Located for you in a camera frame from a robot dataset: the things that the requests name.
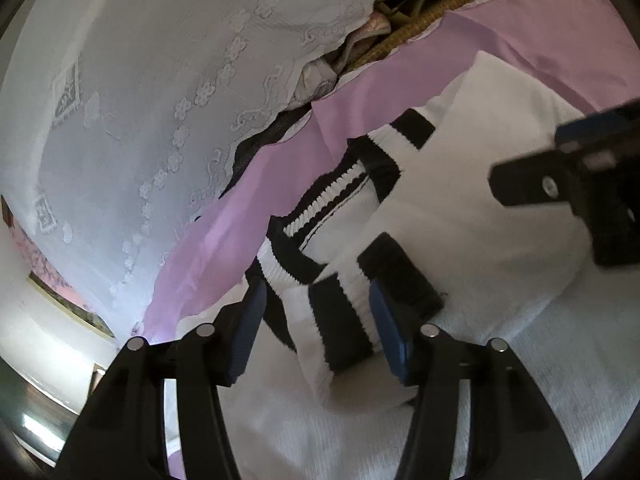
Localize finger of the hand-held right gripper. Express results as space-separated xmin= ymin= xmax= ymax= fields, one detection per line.
xmin=489 ymin=152 xmax=582 ymax=207
xmin=555 ymin=102 xmax=640 ymax=154

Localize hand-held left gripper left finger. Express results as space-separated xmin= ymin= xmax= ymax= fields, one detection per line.
xmin=57 ymin=275 xmax=271 ymax=480

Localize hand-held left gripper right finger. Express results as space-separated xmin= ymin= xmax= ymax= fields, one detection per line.
xmin=369 ymin=280 xmax=583 ymax=480

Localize white knit sweater black stripes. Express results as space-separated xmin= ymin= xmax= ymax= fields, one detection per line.
xmin=170 ymin=50 xmax=640 ymax=480

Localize pink blanket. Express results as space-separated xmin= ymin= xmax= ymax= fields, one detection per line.
xmin=132 ymin=0 xmax=636 ymax=480

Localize wooden furniture edge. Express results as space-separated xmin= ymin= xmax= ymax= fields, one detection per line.
xmin=87 ymin=362 xmax=108 ymax=401

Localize dark cloth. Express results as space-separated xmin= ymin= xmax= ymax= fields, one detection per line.
xmin=232 ymin=110 xmax=316 ymax=186

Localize woven straw mat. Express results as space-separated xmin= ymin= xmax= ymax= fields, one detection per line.
xmin=350 ymin=0 xmax=526 ymax=68

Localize pink striped cloth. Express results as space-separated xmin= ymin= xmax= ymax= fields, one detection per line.
xmin=340 ymin=12 xmax=391 ymax=68

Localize pink blossom print cloth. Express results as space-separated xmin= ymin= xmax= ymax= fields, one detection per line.
xmin=0 ymin=195 xmax=76 ymax=301

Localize pale grey folded cloth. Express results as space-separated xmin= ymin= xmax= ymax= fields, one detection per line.
xmin=300 ymin=57 xmax=342 ymax=103

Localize white lace cloth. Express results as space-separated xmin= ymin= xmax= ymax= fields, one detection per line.
xmin=0 ymin=0 xmax=426 ymax=341

